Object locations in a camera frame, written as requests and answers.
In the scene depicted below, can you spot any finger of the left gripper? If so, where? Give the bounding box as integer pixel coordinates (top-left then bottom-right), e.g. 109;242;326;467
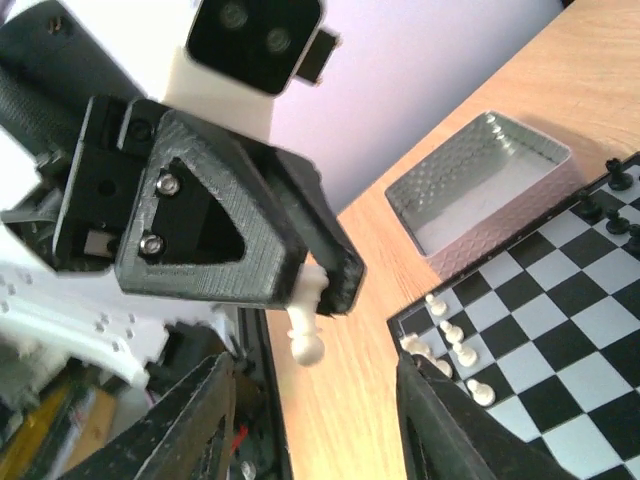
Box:
114;110;305;306
245;142;365;316

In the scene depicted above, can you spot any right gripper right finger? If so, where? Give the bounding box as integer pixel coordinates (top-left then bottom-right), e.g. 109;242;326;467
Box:
397;355;573;480

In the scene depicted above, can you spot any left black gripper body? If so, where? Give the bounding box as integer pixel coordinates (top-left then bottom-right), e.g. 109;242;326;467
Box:
1;1;159;272

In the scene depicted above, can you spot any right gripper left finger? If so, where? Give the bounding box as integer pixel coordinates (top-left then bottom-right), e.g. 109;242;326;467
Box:
62;353;236;480

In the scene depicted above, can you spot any white pawn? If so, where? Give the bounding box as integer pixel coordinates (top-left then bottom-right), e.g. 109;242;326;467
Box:
425;294;448;317
452;342;479;368
286;264;329;367
439;321;465;345
466;379;496;407

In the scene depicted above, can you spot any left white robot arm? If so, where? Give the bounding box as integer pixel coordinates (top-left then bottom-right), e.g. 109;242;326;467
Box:
1;1;365;388

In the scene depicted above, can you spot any black and grey chessboard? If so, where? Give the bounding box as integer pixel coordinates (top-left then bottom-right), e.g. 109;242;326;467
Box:
387;149;640;480

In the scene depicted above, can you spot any black pawn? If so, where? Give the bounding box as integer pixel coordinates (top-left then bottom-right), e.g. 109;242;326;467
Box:
605;209;630;235

